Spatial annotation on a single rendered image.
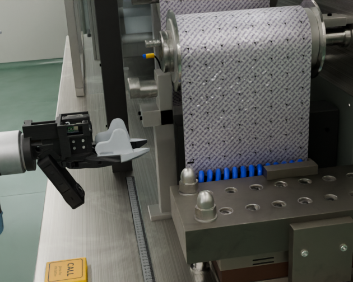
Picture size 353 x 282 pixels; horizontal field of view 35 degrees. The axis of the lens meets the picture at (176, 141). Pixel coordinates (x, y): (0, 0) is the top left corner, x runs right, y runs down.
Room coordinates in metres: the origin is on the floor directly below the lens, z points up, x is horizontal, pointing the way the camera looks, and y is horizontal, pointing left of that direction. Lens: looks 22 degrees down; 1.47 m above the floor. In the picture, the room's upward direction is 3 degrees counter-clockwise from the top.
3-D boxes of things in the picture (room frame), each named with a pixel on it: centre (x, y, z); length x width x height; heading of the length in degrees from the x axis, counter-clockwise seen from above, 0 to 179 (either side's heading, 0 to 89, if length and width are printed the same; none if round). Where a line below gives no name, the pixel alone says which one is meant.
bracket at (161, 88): (1.03, 0.04, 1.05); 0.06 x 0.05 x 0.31; 98
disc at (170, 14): (1.00, 0.00, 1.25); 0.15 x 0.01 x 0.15; 8
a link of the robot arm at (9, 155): (0.90, 0.28, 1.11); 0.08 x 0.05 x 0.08; 8
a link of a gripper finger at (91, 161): (0.89, 0.14, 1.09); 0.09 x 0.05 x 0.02; 89
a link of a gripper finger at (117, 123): (0.95, 0.10, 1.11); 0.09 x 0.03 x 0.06; 107
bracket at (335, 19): (1.04, -0.30, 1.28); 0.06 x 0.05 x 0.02; 98
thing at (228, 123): (0.95, -0.13, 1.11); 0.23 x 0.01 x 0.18; 98
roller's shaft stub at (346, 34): (1.04, -0.30, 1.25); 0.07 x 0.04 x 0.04; 98
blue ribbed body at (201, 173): (0.93, -0.14, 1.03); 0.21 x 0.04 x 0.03; 98
